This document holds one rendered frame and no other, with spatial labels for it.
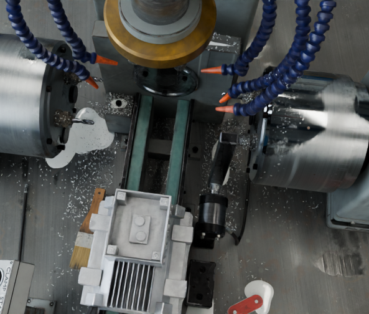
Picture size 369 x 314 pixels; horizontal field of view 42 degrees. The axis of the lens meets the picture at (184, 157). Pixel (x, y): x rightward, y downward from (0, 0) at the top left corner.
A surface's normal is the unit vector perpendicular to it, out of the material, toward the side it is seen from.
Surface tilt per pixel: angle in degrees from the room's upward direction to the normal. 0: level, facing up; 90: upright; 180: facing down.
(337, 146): 36
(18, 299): 54
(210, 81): 90
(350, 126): 17
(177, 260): 0
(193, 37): 0
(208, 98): 90
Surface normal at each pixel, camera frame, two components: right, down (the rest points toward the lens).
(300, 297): 0.04, -0.35
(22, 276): 0.83, -0.11
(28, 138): -0.09, 0.70
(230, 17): -0.11, 0.93
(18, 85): 0.00, -0.06
